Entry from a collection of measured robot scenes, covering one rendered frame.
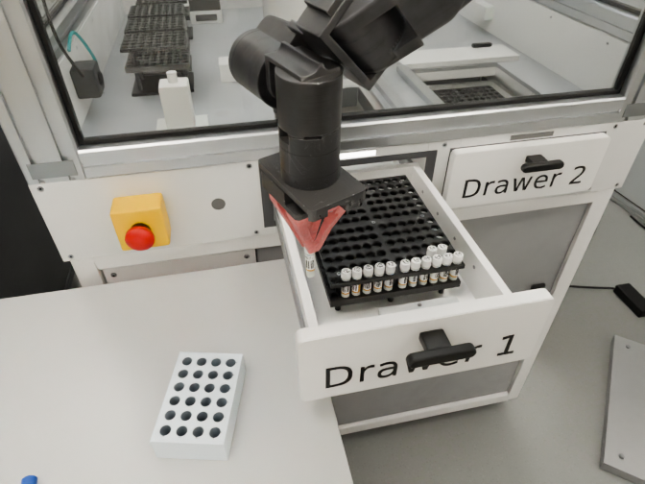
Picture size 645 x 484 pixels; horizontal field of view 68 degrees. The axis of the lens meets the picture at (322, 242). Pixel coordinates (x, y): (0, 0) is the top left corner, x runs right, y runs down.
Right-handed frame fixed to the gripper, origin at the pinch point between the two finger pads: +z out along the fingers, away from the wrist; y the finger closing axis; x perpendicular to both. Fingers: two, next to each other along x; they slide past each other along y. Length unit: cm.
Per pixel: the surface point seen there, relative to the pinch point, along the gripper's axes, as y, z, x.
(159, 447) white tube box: -2.6, 18.1, 22.3
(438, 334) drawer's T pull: -14.3, 5.7, -6.7
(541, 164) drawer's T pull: 1.6, 7.1, -45.9
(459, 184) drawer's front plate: 9.1, 11.7, -35.9
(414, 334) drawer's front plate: -12.7, 6.2, -4.9
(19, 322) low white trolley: 29.6, 22.0, 33.3
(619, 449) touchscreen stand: -31, 94, -80
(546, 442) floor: -18, 98, -68
